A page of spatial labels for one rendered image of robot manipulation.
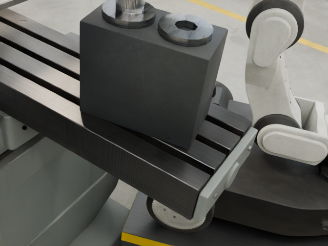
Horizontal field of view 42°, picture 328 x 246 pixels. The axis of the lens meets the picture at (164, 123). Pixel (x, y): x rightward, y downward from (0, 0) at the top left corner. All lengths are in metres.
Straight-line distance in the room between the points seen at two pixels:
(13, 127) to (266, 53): 0.63
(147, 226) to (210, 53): 0.79
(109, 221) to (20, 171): 0.59
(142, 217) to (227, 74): 1.66
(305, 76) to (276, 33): 1.98
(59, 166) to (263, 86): 0.61
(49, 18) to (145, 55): 2.61
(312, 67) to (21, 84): 2.56
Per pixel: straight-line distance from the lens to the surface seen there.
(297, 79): 3.00
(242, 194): 1.26
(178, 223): 1.32
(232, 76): 2.82
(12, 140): 0.98
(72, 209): 1.41
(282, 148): 1.30
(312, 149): 1.30
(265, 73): 1.17
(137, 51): 0.68
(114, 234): 1.56
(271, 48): 1.11
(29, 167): 1.10
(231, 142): 0.79
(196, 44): 0.67
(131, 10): 0.70
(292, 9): 1.11
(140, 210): 1.37
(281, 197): 1.30
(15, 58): 0.97
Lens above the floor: 1.47
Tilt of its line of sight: 39 degrees down
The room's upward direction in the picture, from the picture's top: 9 degrees clockwise
